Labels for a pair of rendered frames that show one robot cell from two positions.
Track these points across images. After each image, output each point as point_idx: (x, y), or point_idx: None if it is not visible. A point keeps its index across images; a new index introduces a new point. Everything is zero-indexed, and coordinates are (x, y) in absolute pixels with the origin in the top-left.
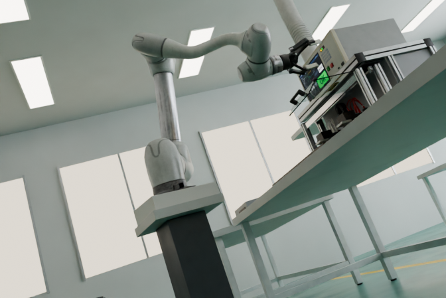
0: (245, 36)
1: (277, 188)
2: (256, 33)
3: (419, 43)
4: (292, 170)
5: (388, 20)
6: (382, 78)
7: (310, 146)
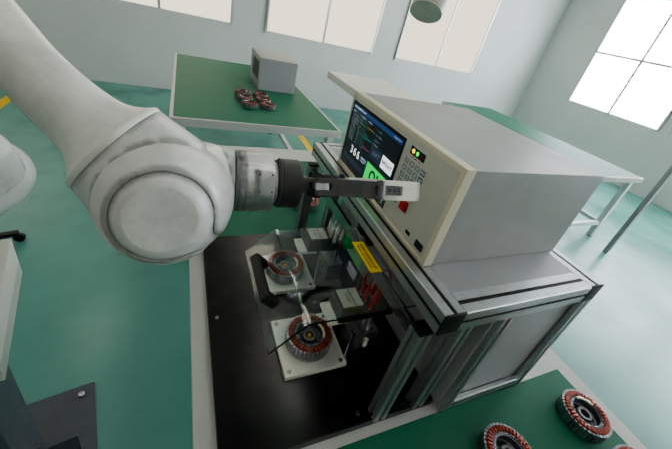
0: (86, 179)
1: (189, 280)
2: (118, 250)
3: (578, 295)
4: (191, 347)
5: (591, 180)
6: (449, 352)
7: (301, 199)
